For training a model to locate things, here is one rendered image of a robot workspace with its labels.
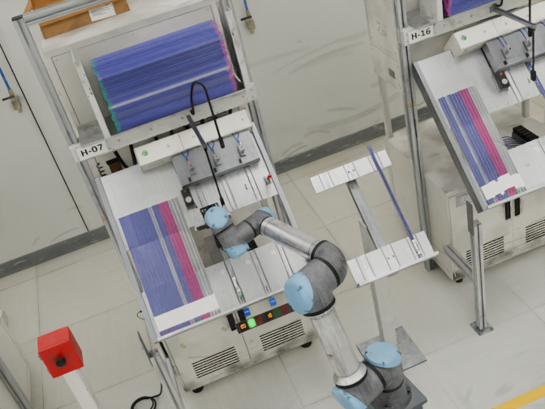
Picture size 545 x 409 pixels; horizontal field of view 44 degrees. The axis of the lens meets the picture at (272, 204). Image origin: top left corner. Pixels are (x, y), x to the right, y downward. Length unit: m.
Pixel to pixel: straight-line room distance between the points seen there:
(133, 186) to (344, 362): 1.17
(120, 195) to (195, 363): 0.92
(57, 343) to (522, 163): 2.06
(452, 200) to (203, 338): 1.33
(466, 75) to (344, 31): 1.57
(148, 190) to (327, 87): 2.11
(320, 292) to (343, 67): 2.76
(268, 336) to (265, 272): 0.62
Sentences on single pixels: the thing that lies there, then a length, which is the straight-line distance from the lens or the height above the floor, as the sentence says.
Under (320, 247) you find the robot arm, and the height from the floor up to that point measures 1.17.
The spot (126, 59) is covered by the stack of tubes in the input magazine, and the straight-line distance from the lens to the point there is 2.66.
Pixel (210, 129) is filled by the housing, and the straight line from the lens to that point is 2.82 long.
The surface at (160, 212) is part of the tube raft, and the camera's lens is 2.80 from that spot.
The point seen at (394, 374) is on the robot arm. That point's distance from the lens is 2.37.
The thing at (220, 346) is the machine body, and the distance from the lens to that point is 3.26.
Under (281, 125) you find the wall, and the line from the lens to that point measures 4.64.
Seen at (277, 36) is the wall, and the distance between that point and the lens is 4.41.
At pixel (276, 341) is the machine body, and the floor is 0.15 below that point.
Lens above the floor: 2.53
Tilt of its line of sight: 34 degrees down
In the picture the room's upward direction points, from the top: 15 degrees counter-clockwise
